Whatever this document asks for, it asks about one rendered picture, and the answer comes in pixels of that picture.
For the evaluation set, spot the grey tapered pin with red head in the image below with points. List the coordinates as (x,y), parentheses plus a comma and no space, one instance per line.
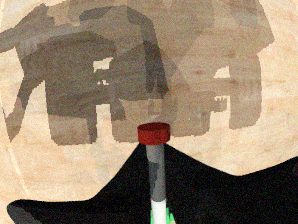
(154,136)

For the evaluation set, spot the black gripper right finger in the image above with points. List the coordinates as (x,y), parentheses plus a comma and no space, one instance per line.
(200,194)

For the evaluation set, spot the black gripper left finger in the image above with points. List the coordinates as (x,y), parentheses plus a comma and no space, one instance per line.
(124,200)

